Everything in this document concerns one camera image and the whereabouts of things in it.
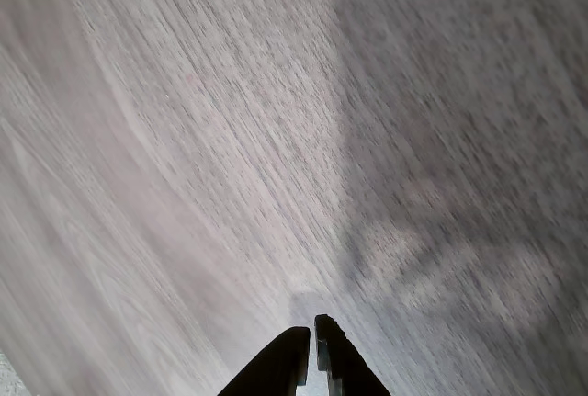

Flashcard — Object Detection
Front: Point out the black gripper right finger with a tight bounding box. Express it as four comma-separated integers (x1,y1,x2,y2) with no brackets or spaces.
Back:
314,313,392,396

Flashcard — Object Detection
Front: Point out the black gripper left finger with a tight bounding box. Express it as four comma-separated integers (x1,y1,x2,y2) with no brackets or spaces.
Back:
218,325,311,396

